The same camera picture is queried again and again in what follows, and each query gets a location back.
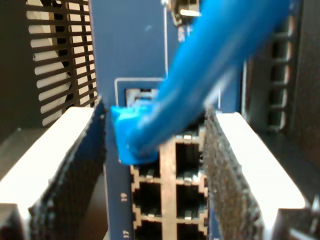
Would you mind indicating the black slotted panel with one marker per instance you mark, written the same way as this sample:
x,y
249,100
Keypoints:
x,y
62,62

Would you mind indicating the black rack server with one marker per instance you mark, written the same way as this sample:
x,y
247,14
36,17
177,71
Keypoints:
x,y
307,75

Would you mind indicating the blue network switch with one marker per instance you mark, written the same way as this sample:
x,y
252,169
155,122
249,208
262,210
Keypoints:
x,y
130,50

